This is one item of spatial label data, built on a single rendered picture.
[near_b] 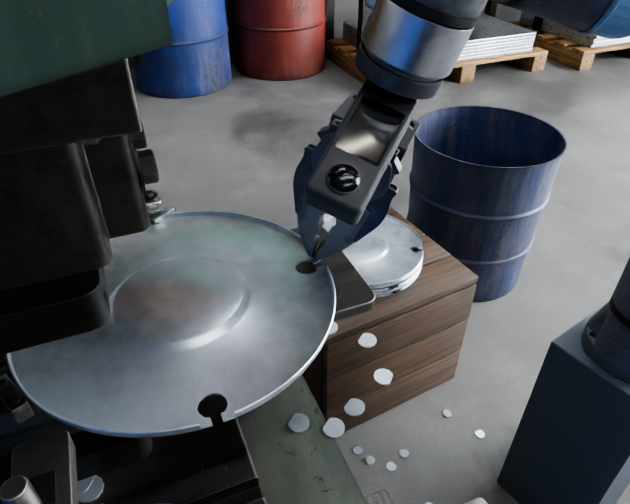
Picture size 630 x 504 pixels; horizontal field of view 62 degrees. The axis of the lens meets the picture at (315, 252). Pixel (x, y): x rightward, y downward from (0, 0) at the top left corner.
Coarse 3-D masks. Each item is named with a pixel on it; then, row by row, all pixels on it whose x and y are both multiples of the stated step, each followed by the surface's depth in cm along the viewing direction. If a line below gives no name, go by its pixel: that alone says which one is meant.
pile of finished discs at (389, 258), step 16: (384, 224) 129; (400, 224) 129; (368, 240) 123; (384, 240) 123; (400, 240) 124; (416, 240) 124; (352, 256) 118; (368, 256) 118; (384, 256) 119; (400, 256) 119; (416, 256) 119; (368, 272) 114; (384, 272) 114; (400, 272) 114; (416, 272) 116; (384, 288) 113; (400, 288) 114
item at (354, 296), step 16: (320, 240) 57; (336, 256) 54; (304, 272) 52; (336, 272) 52; (352, 272) 52; (336, 288) 50; (352, 288) 50; (368, 288) 50; (336, 304) 49; (352, 304) 49; (368, 304) 49; (336, 320) 48
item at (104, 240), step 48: (96, 144) 33; (144, 144) 42; (0, 192) 30; (48, 192) 31; (96, 192) 35; (144, 192) 37; (0, 240) 32; (48, 240) 33; (96, 240) 34; (0, 288) 33
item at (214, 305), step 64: (128, 256) 54; (192, 256) 53; (256, 256) 54; (128, 320) 46; (192, 320) 46; (256, 320) 47; (320, 320) 47; (64, 384) 41; (128, 384) 41; (192, 384) 41; (256, 384) 41
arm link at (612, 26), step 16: (512, 0) 36; (528, 0) 36; (544, 0) 36; (560, 0) 36; (576, 0) 36; (592, 0) 36; (608, 0) 36; (624, 0) 36; (544, 16) 38; (560, 16) 37; (576, 16) 37; (592, 16) 37; (608, 16) 36; (624, 16) 37; (592, 32) 39; (608, 32) 39; (624, 32) 38
